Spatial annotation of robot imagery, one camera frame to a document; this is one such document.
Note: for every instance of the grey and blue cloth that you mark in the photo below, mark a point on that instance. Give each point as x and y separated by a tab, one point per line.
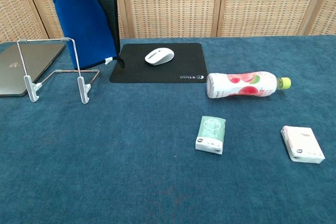
84	19

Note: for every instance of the white computer mouse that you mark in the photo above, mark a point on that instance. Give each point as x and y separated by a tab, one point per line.
158	56

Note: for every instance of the black mouse pad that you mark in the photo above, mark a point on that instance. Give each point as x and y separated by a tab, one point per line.
131	69

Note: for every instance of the green tissue pack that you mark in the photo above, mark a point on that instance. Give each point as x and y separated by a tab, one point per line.
210	134

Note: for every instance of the pink label bottle green cap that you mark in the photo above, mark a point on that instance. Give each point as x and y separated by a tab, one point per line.
236	85

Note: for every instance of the woven wooden folding screen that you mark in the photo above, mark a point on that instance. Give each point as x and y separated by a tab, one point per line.
170	3

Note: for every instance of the teal table cloth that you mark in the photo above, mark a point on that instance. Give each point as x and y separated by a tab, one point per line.
105	169

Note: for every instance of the silver laptop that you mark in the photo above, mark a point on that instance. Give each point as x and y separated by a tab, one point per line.
44	56

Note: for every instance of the pink white tissue pack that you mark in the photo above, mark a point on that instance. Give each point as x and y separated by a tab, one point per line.
303	142

